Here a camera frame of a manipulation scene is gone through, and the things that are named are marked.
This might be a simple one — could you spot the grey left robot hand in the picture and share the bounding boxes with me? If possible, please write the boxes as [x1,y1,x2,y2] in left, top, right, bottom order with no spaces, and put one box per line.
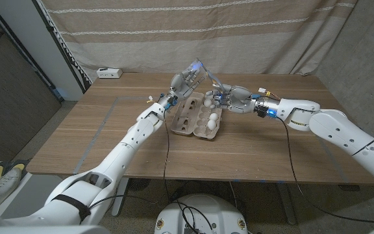
[164,60,207,107]

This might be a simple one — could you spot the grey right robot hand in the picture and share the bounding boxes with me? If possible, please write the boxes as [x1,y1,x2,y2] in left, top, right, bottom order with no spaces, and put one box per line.
[205,84,259,114]

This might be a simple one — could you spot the scissors with grey yellow handles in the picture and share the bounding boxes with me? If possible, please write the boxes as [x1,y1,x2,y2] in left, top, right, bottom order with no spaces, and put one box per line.
[195,57,227,96]

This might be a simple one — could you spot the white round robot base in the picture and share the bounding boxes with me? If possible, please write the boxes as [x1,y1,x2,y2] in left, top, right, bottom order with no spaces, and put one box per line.
[154,194,248,234]

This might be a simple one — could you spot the grey cardboard egg carton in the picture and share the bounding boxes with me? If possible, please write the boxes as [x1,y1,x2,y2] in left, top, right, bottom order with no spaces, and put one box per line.
[169,91,224,140]

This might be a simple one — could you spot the white power strip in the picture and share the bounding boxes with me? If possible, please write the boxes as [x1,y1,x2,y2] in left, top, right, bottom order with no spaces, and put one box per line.
[96,67,123,79]

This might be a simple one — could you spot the beige striped curtain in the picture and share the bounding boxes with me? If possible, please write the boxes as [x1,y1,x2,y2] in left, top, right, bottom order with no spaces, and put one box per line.
[40,0,358,76]

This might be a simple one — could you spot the black ribbed round object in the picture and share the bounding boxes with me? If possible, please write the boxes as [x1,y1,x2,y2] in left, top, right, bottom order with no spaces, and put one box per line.
[127,177,152,192]

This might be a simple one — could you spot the white table leg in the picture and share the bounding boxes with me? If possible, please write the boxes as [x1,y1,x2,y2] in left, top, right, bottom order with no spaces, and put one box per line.
[111,177,130,217]
[276,182,297,226]

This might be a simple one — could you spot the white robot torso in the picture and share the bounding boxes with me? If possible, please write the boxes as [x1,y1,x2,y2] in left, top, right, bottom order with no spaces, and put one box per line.
[0,224,112,234]

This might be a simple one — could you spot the white sneaker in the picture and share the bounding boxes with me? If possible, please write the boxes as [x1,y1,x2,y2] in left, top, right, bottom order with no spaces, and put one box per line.
[0,167,22,211]

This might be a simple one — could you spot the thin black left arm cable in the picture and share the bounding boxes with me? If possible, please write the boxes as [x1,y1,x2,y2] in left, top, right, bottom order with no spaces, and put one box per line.
[88,110,194,234]

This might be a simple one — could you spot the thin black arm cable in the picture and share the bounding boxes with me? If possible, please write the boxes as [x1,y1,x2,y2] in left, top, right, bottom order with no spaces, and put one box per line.
[88,110,194,234]
[276,116,374,225]

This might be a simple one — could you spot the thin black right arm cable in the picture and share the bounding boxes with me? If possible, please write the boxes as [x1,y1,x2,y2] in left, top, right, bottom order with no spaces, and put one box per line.
[276,116,374,225]

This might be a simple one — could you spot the black looped base cable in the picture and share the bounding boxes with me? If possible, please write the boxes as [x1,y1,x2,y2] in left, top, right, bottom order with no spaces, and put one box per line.
[171,201,214,234]

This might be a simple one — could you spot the black slanted frame post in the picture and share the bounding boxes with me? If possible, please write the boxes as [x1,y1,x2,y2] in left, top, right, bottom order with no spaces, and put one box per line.
[31,0,92,95]

